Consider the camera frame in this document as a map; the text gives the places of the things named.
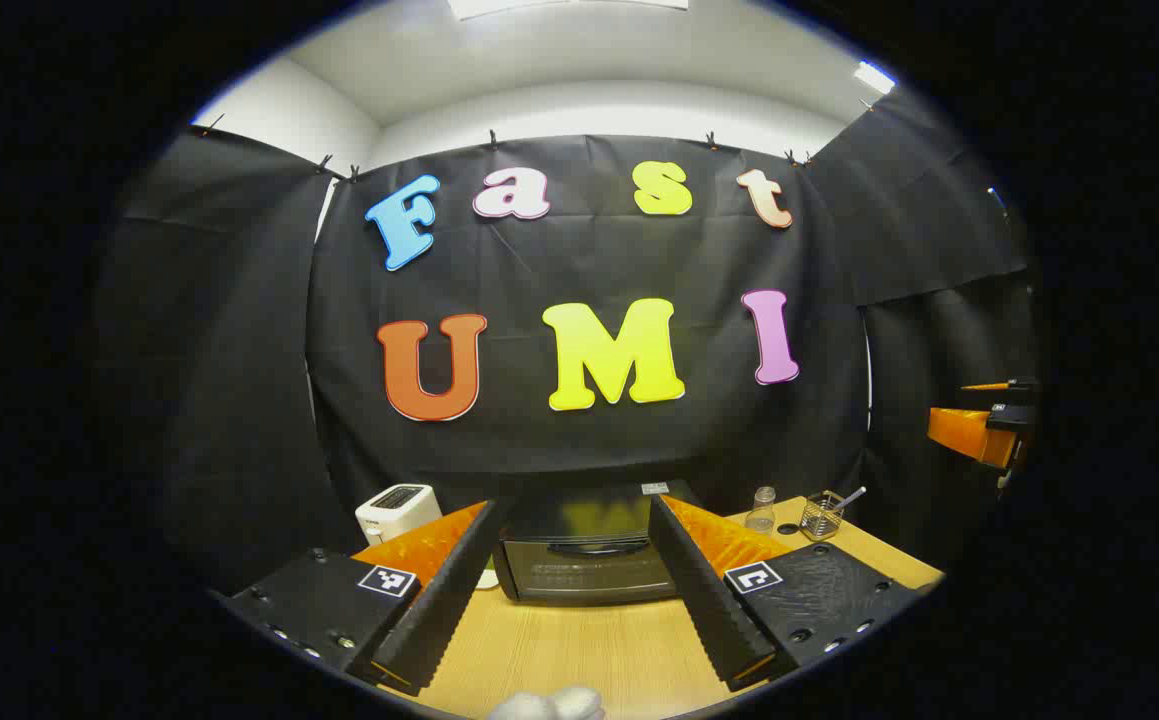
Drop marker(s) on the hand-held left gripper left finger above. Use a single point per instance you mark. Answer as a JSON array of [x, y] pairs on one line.
[[439, 610]]

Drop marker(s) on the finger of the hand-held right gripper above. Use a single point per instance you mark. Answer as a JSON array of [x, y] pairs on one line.
[[984, 386], [964, 435]]

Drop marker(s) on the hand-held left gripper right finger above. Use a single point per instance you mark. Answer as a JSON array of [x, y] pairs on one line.
[[709, 610]]

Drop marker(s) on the black electric oven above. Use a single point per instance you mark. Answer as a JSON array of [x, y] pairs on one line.
[[589, 570]]

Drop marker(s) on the white divided snack plate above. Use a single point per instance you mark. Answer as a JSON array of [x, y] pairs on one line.
[[486, 579]]

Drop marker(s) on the clear glass bottle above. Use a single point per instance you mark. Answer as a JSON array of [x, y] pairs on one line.
[[761, 515]]

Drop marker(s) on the white toaster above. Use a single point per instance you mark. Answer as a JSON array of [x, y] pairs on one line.
[[394, 510]]

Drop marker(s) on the metal spoon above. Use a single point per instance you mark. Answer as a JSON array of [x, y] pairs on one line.
[[849, 497]]

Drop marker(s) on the small ceiling light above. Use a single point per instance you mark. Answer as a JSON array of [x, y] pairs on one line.
[[874, 78]]

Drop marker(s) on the ceiling light panel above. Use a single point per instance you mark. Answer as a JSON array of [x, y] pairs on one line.
[[569, 6]]

